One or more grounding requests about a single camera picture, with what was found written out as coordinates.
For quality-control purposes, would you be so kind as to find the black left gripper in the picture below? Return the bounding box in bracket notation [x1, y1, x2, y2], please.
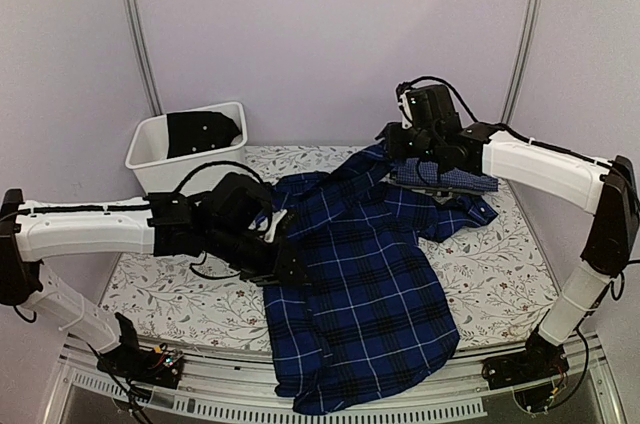
[205, 222, 314, 288]

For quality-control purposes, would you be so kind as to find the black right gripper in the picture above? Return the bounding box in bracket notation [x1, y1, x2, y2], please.
[387, 122, 440, 164]

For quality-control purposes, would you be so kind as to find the dark blue plaid shirt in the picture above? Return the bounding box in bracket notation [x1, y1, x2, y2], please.
[263, 143, 496, 416]

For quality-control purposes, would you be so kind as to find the white plastic bin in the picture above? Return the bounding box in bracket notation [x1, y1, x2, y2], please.
[125, 101, 248, 193]

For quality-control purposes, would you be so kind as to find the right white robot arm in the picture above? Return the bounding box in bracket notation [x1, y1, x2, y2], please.
[381, 122, 639, 380]

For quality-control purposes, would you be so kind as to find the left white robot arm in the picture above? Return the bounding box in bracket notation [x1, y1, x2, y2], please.
[1, 188, 307, 378]

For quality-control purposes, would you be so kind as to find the folded blue gingham shirt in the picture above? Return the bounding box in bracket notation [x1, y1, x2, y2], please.
[390, 159, 499, 194]

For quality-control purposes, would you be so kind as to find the floral patterned table mat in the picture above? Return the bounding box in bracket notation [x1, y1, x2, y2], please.
[97, 145, 569, 356]

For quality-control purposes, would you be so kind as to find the black shirt in bin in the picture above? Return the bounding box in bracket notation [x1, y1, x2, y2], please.
[166, 111, 241, 158]

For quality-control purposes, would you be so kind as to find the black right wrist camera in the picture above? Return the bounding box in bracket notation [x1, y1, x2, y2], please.
[396, 84, 461, 129]

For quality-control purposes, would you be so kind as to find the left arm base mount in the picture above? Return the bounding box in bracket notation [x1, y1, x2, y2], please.
[97, 343, 184, 389]

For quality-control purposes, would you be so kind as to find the right aluminium frame post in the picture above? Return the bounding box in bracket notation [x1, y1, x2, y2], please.
[500, 0, 542, 124]

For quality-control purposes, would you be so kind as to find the aluminium frame post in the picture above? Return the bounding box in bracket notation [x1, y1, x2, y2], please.
[123, 0, 163, 117]
[500, 0, 542, 124]

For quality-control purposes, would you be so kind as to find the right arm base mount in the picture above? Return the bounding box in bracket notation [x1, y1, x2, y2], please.
[481, 345, 569, 414]

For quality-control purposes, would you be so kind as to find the left aluminium frame post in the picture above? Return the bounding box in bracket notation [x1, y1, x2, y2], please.
[123, 0, 163, 117]

